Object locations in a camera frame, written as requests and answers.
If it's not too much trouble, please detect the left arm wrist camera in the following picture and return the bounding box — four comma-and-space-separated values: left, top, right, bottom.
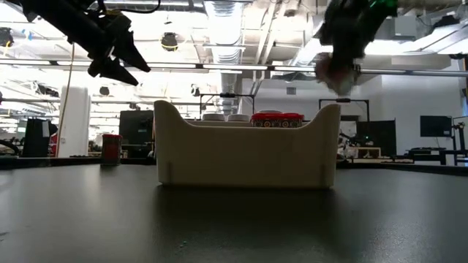
95, 12, 132, 37

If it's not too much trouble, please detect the black equipment stand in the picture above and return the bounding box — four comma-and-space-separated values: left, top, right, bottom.
452, 122, 468, 151

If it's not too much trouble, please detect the light wooden bench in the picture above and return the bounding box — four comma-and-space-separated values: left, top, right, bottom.
352, 146, 382, 159

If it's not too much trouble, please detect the black workbench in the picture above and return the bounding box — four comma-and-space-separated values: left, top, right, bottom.
405, 145, 468, 166

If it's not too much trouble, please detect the white column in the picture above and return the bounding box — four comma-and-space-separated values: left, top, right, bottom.
58, 85, 91, 158

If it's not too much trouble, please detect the large black ceiling dome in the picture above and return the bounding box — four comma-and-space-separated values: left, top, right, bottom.
159, 31, 180, 53

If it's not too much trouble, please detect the black cabinet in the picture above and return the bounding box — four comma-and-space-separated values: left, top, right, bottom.
22, 117, 59, 158

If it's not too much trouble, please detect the silver flexible duct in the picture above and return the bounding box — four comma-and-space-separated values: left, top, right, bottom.
203, 0, 245, 115

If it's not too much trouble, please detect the black ceiling spotlight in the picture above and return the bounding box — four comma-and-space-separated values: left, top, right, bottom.
0, 27, 15, 48

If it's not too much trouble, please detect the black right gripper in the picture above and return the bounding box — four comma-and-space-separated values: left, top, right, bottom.
318, 0, 399, 61

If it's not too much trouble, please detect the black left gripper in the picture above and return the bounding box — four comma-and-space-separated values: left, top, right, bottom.
69, 14, 152, 87

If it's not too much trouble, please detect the black panel with green light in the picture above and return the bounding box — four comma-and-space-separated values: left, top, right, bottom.
356, 119, 398, 149

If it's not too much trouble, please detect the thin yellow cable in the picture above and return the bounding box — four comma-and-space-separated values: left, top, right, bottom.
54, 42, 76, 158

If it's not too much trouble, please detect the black wall monitor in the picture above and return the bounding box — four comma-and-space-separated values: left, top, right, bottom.
419, 115, 453, 138

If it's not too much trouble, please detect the black standing monitor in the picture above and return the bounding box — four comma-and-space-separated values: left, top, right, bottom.
118, 109, 156, 159

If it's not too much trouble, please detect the white plastic bin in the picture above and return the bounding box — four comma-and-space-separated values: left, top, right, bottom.
153, 99, 341, 189

